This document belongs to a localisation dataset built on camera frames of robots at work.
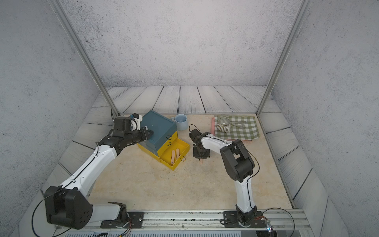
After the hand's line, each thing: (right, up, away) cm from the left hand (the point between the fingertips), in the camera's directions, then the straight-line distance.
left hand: (155, 132), depth 81 cm
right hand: (+25, -17, +15) cm, 34 cm away
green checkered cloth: (+57, +1, +30) cm, 64 cm away
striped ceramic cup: (+43, +4, +30) cm, 52 cm away
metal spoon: (+55, +5, +33) cm, 65 cm away
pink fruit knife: (+7, -17, +15) cm, 24 cm away
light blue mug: (+12, +6, +28) cm, 31 cm away
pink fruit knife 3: (+26, -19, +12) cm, 34 cm away
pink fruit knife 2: (+10, -14, +15) cm, 24 cm away
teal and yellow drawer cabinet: (+4, -7, +5) cm, 9 cm away
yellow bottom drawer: (+3, -14, +11) cm, 18 cm away
